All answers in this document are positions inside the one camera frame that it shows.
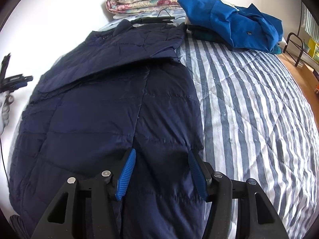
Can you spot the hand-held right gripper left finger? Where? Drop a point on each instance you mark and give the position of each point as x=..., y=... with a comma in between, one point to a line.
x=127, y=174

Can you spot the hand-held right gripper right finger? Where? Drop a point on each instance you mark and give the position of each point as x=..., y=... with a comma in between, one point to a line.
x=197, y=176

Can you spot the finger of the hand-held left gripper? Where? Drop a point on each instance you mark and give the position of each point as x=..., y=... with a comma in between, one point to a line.
x=23, y=79

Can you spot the navy puffer coat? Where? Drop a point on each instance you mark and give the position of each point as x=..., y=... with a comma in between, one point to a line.
x=104, y=109

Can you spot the folded dark green clothes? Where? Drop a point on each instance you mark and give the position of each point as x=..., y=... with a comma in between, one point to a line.
x=206, y=36

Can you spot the black clothes hanger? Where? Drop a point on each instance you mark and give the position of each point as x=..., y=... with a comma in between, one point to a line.
x=154, y=19

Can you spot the blue white striped blanket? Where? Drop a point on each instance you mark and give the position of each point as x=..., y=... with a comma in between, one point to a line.
x=249, y=119

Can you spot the dark grey cloth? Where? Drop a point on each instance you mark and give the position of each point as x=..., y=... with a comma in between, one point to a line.
x=18, y=227

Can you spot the blue fleece jacket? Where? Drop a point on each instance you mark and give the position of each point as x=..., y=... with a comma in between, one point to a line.
x=231, y=22

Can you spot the black metal rack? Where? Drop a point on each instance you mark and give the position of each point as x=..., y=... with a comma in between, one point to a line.
x=295, y=47

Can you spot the yellow green box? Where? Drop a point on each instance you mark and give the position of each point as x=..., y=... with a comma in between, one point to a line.
x=314, y=49

